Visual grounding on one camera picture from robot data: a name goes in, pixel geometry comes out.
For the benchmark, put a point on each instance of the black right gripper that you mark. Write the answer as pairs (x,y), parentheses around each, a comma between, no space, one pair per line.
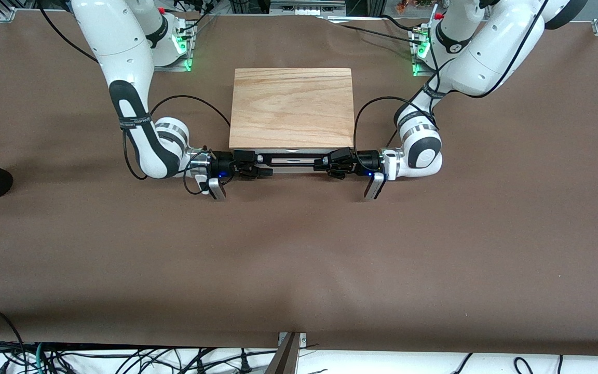
(222,162)

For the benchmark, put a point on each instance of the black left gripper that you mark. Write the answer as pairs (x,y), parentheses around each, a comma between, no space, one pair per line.
(365,160)

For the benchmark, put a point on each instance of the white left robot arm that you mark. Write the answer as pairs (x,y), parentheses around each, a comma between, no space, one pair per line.
(491,52)

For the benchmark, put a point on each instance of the wooden drawer cabinet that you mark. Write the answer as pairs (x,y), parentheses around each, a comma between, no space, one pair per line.
(291,109)

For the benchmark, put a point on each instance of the brown table cover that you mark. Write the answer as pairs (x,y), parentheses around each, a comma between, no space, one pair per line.
(299,249)

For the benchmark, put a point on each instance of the grey power strip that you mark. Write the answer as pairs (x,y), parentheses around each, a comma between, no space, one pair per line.
(304,9)

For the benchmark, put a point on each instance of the brown angled bar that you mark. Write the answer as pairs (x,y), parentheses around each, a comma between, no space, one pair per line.
(283,361)

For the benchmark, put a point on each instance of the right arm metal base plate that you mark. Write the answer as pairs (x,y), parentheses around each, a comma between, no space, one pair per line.
(185,66)

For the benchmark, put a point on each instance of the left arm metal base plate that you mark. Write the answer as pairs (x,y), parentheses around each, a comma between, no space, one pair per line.
(418,70)

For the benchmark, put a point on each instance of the silver metal bracket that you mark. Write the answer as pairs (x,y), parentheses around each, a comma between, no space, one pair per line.
(301,340)

